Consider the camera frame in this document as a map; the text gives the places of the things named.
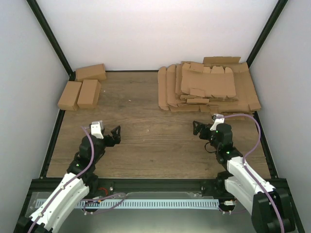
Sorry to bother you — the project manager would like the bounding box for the folded cardboard box back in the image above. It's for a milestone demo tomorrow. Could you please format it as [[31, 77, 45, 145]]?
[[76, 64, 106, 82]]

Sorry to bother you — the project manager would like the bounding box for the left black corner post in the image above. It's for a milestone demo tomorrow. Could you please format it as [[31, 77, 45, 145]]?
[[26, 0, 75, 81]]

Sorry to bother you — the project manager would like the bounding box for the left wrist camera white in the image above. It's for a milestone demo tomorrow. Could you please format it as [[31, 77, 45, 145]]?
[[90, 120, 104, 139]]

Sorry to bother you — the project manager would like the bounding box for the stack of flat cardboard sheets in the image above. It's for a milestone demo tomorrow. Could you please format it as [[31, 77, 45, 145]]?
[[157, 57, 261, 114]]

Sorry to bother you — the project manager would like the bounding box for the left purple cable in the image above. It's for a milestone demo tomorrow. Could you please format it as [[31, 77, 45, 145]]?
[[26, 125, 127, 233]]

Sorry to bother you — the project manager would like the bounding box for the folded cardboard box right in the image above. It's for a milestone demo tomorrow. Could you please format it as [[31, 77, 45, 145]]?
[[77, 80, 101, 109]]

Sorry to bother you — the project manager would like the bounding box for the black corner post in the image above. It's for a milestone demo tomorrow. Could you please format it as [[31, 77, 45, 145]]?
[[26, 0, 75, 81], [246, 0, 288, 67]]

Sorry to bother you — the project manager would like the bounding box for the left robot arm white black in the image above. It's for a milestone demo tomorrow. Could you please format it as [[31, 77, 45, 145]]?
[[15, 121, 121, 233]]

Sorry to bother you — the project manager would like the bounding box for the folded cardboard box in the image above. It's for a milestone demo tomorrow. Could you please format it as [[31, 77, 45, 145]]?
[[58, 81, 82, 111], [76, 64, 106, 82], [77, 80, 101, 109]]

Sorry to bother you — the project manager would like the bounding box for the light blue slotted cable duct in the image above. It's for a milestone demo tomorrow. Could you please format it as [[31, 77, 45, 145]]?
[[75, 199, 219, 210]]

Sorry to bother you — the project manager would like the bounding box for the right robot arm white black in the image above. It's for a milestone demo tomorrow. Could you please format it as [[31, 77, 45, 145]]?
[[193, 117, 296, 233]]

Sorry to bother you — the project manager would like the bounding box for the folded cardboard box left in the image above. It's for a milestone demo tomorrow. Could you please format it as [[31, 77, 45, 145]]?
[[58, 81, 82, 111]]

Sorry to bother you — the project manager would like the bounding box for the black aluminium frame rail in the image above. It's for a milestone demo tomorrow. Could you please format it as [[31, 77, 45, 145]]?
[[29, 178, 290, 197]]

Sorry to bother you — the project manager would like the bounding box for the right black corner post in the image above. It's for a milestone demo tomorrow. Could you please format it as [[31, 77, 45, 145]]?
[[246, 0, 288, 67]]

